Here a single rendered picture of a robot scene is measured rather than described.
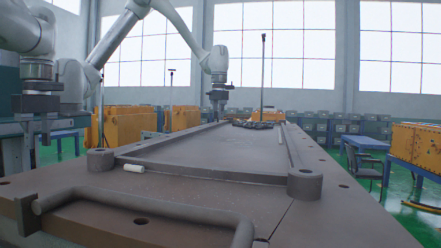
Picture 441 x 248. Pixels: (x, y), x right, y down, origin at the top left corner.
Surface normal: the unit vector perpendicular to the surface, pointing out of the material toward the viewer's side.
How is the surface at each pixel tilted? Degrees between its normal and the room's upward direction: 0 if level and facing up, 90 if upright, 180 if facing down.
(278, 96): 90
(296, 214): 0
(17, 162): 90
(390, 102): 90
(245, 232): 15
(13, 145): 90
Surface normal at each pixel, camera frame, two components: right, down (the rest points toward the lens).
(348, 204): 0.03, -1.00
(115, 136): -0.25, 0.07
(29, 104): 0.97, 0.04
